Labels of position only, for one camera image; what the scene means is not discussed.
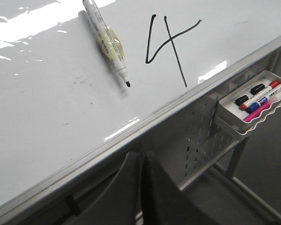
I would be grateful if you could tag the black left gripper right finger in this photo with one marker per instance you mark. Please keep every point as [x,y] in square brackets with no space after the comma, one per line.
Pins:
[162,201]

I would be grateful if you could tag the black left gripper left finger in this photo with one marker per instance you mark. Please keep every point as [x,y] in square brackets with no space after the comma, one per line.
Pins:
[109,195]

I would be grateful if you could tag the white taped black whiteboard marker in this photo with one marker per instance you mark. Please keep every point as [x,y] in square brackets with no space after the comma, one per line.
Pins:
[108,40]

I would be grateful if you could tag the white perforated metal panel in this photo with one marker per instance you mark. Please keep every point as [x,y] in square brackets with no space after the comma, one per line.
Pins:
[189,142]

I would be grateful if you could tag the red capped white marker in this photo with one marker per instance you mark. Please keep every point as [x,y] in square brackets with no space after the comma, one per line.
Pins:
[258,96]

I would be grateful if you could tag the black marker cap lower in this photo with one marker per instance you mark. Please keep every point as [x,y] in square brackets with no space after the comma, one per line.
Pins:
[241,100]

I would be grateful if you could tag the black marker cap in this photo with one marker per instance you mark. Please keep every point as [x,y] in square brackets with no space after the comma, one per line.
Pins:
[257,89]
[241,100]

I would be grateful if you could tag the pink highlighter pen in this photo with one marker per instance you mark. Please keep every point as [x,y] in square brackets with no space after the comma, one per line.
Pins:
[258,111]

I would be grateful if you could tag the blue capped white marker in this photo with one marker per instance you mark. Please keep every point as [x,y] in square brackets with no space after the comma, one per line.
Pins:
[264,99]

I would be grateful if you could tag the white marker tray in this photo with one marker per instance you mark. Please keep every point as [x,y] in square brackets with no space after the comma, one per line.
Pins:
[227,106]

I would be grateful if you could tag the black marker cap upper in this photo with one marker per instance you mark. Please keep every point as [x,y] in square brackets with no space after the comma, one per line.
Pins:
[257,89]

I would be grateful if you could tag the white wire basket rack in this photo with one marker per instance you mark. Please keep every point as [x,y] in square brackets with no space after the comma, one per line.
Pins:
[239,134]

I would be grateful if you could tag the white whiteboard with grey frame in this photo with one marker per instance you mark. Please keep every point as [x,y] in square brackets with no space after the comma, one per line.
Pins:
[62,109]

